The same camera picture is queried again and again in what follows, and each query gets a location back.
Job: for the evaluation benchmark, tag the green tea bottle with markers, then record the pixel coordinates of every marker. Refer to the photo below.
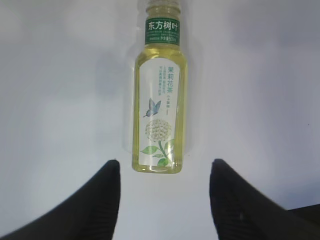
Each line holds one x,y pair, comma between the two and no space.
160,92

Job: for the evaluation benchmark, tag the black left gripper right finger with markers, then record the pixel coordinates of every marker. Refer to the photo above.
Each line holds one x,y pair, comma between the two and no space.
241,212

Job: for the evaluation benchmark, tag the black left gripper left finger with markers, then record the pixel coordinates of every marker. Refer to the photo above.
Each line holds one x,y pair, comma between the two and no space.
90,213

